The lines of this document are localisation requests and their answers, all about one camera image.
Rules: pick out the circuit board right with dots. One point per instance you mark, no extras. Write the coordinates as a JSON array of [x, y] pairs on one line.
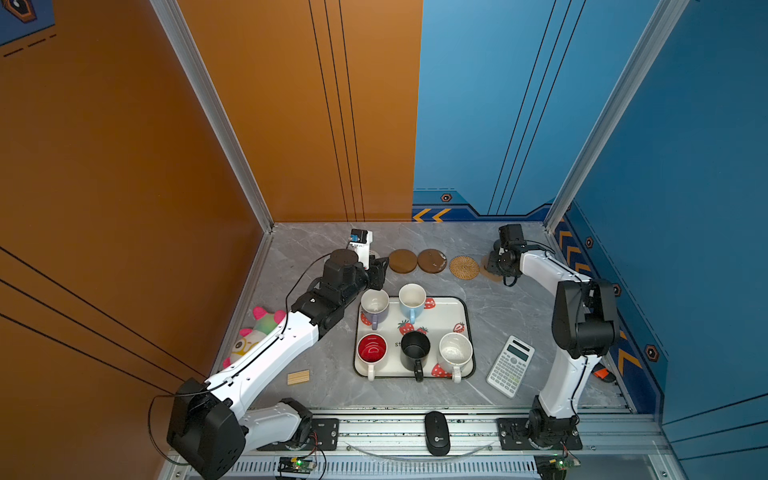
[[555, 468]]

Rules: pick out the scratched brown round coaster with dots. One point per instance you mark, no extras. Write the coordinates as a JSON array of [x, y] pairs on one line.
[[432, 261]]

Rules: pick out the black orange utility knife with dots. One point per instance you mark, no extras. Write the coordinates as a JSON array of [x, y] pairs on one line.
[[604, 374]]

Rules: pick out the red inside white mug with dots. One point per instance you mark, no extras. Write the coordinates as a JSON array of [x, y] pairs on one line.
[[371, 350]]

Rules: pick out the light blue mug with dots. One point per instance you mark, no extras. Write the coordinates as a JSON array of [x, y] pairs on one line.
[[412, 299]]

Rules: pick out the aluminium corner post right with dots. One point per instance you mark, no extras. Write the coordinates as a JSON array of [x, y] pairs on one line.
[[653, 38]]

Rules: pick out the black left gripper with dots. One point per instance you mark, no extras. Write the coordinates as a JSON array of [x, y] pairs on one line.
[[376, 273]]

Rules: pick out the white strawberry serving tray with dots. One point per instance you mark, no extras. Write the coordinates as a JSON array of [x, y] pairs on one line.
[[435, 344]]

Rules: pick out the black computer mouse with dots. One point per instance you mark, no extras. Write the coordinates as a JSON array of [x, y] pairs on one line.
[[437, 435]]

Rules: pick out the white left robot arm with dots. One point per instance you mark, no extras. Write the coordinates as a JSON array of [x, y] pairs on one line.
[[212, 422]]

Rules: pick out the aluminium front rail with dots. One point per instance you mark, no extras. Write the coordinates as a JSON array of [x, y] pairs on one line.
[[401, 432]]

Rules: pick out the green circuit board left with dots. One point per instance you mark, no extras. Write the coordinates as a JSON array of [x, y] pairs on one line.
[[296, 467]]

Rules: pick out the woven rattan round coaster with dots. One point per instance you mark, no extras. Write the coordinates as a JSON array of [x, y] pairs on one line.
[[464, 268]]

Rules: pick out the aluminium corner post left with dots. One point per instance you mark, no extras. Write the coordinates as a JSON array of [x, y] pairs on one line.
[[177, 31]]

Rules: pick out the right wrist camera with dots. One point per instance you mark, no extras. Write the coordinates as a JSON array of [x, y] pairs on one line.
[[511, 235]]

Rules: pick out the cork paw print coaster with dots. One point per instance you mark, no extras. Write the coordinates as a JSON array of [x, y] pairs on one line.
[[485, 272]]

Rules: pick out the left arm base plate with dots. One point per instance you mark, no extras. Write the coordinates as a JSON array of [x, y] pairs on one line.
[[325, 430]]

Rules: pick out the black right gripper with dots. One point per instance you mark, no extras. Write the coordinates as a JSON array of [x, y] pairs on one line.
[[491, 265]]

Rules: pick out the white pink plush toy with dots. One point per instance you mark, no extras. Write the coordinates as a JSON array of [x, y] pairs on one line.
[[249, 337]]

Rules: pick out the plain brown round coaster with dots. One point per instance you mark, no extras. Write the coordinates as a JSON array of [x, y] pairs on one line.
[[403, 261]]

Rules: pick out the black mug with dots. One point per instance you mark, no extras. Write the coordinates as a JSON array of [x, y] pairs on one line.
[[415, 347]]

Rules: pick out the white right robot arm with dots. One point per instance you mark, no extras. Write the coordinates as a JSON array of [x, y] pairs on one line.
[[585, 325]]

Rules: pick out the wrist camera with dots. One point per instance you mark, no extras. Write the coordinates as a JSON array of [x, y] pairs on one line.
[[360, 241], [511, 235]]

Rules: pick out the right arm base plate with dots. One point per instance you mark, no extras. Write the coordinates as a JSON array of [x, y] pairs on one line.
[[543, 434]]

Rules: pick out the aluminium corner post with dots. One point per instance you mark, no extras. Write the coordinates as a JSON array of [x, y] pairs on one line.
[[653, 38], [177, 31]]

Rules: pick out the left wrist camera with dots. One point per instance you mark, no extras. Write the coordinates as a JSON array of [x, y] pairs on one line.
[[360, 241]]

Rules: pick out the small wooden block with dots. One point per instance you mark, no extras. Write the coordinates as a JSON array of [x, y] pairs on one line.
[[299, 377]]

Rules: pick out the white scientific calculator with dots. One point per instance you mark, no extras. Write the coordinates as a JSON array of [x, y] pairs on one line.
[[507, 373]]

